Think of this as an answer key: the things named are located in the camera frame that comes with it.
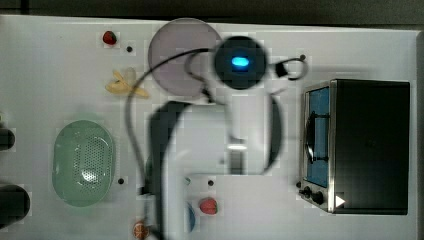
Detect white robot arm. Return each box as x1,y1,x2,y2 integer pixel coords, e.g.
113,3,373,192
149,36,282,240

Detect green oval strainer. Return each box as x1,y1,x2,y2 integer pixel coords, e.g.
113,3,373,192
52,120,115,207

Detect red toy apple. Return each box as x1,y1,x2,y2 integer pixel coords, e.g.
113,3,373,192
199,198,218,215

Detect grey round plate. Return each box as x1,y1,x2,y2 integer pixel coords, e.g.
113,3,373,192
148,18,221,97

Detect peeled toy banana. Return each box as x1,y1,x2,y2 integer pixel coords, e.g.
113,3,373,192
105,67,150,99

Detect blue round plate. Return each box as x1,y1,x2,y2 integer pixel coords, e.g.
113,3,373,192
187,203,196,233

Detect orange slice toy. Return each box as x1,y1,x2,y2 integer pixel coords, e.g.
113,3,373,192
132,221,149,240

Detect red toy strawberry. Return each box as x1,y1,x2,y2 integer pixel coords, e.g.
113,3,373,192
102,31,117,46

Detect silver toaster oven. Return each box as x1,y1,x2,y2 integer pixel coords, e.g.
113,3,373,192
297,79,411,215

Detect black round cup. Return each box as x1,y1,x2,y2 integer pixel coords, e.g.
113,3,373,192
0,128,15,151

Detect black cylindrical container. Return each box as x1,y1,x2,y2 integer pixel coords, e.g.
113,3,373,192
0,185,31,229

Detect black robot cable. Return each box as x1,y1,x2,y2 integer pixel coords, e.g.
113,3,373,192
124,48,218,240

